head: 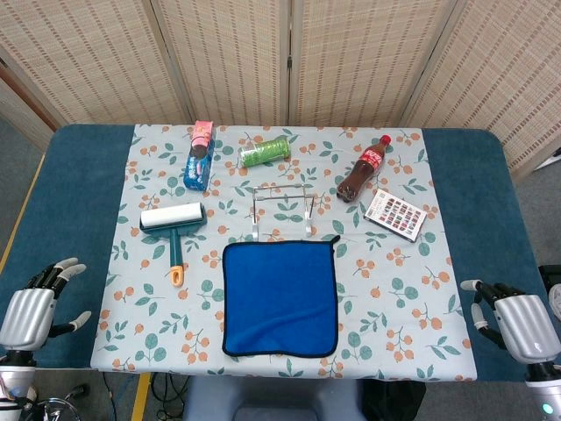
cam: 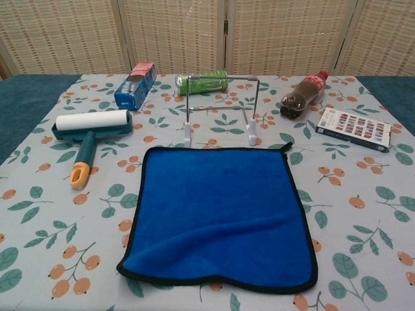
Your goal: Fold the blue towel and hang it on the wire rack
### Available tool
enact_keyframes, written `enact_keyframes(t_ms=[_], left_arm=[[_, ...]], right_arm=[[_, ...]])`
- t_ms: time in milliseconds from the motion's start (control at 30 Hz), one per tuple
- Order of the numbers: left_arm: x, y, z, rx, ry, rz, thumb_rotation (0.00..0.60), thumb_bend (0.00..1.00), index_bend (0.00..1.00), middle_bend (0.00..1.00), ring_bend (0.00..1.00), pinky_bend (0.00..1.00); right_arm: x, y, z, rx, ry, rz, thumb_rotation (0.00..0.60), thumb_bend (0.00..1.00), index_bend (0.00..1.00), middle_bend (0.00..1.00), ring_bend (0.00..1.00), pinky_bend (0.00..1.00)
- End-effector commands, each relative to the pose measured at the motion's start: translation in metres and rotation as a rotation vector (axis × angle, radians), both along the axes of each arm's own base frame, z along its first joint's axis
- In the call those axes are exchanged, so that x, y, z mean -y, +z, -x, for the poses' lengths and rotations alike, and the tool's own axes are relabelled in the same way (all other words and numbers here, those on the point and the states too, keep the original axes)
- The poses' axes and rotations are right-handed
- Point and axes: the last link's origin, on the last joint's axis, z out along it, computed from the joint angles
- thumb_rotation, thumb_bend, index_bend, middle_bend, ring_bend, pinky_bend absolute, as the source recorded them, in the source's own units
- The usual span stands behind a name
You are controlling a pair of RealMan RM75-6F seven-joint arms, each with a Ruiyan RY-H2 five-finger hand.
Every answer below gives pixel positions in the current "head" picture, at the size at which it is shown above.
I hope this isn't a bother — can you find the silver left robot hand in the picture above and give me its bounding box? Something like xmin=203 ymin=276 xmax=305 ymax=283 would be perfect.
xmin=0 ymin=257 xmax=92 ymax=352

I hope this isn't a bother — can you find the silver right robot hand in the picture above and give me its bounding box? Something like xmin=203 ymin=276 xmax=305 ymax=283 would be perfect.
xmin=459 ymin=279 xmax=561 ymax=365

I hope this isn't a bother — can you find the blue cloth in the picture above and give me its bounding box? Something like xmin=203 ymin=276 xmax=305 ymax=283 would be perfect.
xmin=221 ymin=234 xmax=342 ymax=359

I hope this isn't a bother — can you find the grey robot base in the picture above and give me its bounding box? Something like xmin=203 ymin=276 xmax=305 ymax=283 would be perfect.
xmin=181 ymin=376 xmax=365 ymax=421

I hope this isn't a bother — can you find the black floor object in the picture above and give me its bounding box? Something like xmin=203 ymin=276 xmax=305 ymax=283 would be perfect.
xmin=537 ymin=264 xmax=561 ymax=290

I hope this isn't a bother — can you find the black chrome floor stand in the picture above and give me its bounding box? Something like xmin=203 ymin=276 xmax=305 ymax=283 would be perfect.
xmin=25 ymin=383 xmax=89 ymax=421

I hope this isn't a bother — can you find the teal table cover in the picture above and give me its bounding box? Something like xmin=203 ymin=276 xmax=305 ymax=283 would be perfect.
xmin=0 ymin=124 xmax=554 ymax=382

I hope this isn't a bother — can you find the floral tablecloth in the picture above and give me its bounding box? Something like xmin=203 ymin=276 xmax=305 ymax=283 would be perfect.
xmin=89 ymin=124 xmax=478 ymax=382

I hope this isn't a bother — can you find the black bag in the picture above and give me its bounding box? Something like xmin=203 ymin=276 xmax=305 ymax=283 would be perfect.
xmin=361 ymin=380 xmax=427 ymax=421

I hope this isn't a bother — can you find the teal lint roller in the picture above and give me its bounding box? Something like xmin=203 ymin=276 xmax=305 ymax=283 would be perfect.
xmin=138 ymin=202 xmax=208 ymax=289

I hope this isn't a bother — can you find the box with colour swatches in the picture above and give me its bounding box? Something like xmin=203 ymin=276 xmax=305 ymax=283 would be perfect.
xmin=363 ymin=189 xmax=429 ymax=243

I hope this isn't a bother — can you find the cola bottle red label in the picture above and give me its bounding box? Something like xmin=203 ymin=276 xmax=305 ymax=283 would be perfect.
xmin=336 ymin=134 xmax=393 ymax=203

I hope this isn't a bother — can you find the blue pink cookie box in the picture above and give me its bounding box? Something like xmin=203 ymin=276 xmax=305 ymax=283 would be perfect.
xmin=182 ymin=119 xmax=217 ymax=192

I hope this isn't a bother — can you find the green drink can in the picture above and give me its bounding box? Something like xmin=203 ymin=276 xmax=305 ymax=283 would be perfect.
xmin=238 ymin=135 xmax=293 ymax=168

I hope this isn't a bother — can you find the bamboo folding screen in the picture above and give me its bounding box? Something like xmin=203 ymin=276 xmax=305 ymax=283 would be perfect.
xmin=0 ymin=0 xmax=561 ymax=176

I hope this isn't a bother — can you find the black floor cable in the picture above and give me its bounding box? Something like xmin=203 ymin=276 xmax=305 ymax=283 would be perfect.
xmin=151 ymin=373 xmax=189 ymax=421

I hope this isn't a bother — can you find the metal wire rack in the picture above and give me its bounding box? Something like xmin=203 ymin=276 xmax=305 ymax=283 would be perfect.
xmin=250 ymin=183 xmax=317 ymax=241

